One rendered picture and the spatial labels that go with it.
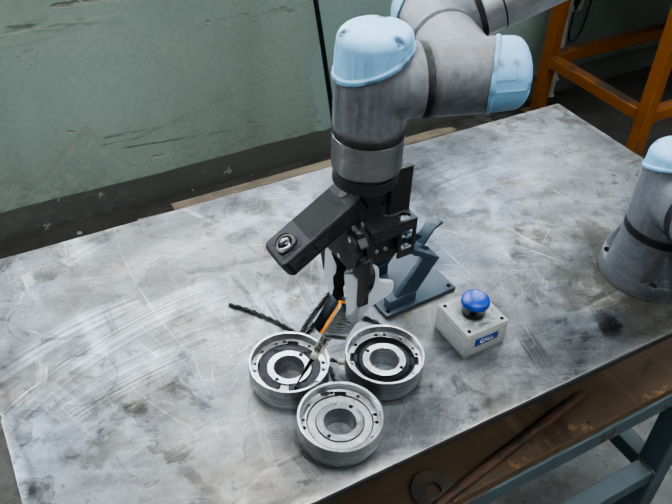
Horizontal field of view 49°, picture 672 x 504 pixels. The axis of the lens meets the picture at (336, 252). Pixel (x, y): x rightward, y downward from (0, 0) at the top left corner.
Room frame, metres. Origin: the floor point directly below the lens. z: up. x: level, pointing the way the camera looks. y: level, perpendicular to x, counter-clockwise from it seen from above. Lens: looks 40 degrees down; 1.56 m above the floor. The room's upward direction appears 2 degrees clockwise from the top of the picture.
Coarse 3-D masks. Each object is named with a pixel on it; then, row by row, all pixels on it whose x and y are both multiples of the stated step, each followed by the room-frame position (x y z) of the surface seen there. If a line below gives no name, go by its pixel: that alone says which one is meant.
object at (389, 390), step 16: (352, 336) 0.69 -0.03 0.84; (368, 336) 0.70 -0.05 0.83; (384, 336) 0.71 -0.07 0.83; (400, 336) 0.71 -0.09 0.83; (352, 352) 0.67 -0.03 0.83; (368, 352) 0.68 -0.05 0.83; (384, 352) 0.68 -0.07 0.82; (400, 352) 0.68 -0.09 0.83; (416, 352) 0.68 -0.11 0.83; (352, 368) 0.64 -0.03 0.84; (368, 368) 0.65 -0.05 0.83; (400, 368) 0.65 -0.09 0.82; (416, 368) 0.65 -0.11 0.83; (368, 384) 0.62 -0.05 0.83; (384, 384) 0.61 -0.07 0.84; (400, 384) 0.62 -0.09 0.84; (416, 384) 0.63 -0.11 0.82
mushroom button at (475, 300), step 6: (462, 294) 0.75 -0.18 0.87; (468, 294) 0.75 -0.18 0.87; (474, 294) 0.75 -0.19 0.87; (480, 294) 0.75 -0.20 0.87; (486, 294) 0.75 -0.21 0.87; (462, 300) 0.74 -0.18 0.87; (468, 300) 0.74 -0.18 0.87; (474, 300) 0.74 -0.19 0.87; (480, 300) 0.74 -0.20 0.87; (486, 300) 0.74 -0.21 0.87; (468, 306) 0.73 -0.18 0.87; (474, 306) 0.73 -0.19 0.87; (480, 306) 0.73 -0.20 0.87; (486, 306) 0.73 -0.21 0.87; (474, 312) 0.74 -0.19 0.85
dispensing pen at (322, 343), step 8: (336, 296) 0.65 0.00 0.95; (328, 304) 0.65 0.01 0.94; (336, 304) 0.64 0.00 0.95; (344, 304) 0.65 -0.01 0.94; (320, 312) 0.64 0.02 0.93; (328, 312) 0.64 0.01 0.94; (320, 320) 0.64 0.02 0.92; (320, 328) 0.63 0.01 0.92; (320, 344) 0.63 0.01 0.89; (312, 352) 0.63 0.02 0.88; (320, 352) 0.63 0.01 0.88; (312, 360) 0.62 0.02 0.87; (304, 368) 0.62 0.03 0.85; (296, 384) 0.61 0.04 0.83
